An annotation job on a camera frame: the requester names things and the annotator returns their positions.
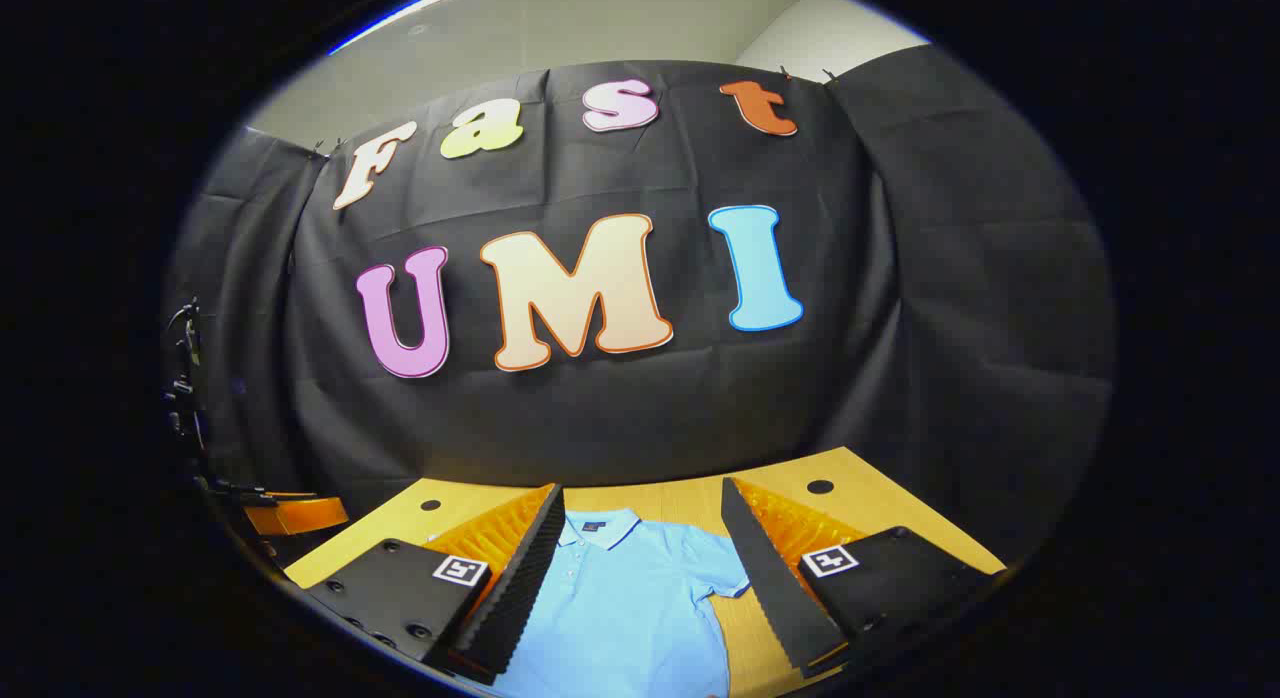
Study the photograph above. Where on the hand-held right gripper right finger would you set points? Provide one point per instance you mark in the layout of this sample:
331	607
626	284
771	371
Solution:
765	578

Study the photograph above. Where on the black backdrop cloth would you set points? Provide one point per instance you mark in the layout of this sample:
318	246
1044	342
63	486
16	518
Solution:
650	408

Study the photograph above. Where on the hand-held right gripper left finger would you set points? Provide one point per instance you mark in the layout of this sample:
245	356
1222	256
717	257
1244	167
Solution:
520	578

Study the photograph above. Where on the light blue polo T-shirt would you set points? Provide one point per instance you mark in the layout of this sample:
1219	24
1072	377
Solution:
620	618

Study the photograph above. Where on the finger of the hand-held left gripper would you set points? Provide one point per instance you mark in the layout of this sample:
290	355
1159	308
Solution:
300	515

